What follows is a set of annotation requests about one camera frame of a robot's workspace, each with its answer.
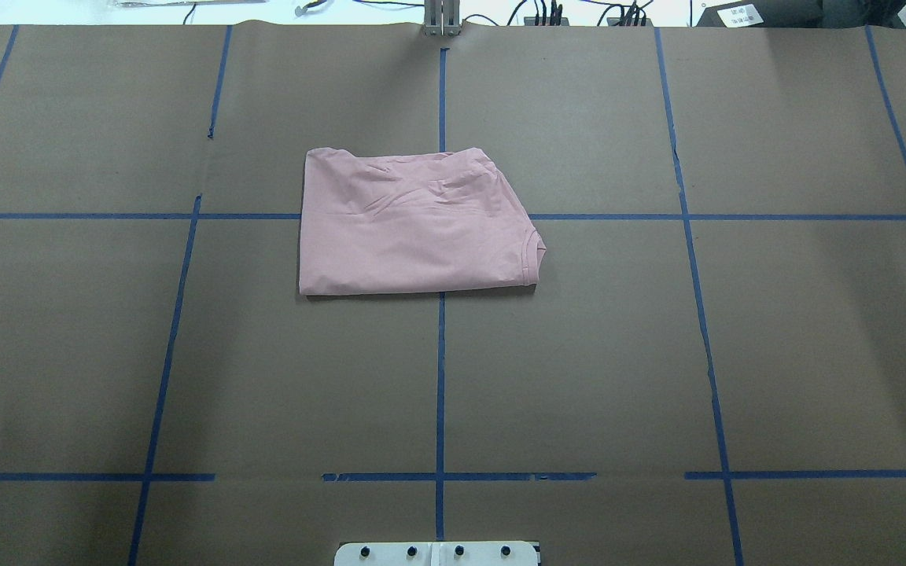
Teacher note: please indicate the aluminium frame post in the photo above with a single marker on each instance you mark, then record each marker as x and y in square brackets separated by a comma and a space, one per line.
[441, 18]

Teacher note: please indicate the pink Snoopy t-shirt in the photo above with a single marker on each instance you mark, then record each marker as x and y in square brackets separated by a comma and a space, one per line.
[438, 222]

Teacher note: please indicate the black power box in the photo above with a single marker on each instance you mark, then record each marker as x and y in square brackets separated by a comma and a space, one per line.
[761, 14]

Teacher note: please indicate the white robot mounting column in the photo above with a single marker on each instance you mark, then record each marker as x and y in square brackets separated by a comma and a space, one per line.
[439, 553]

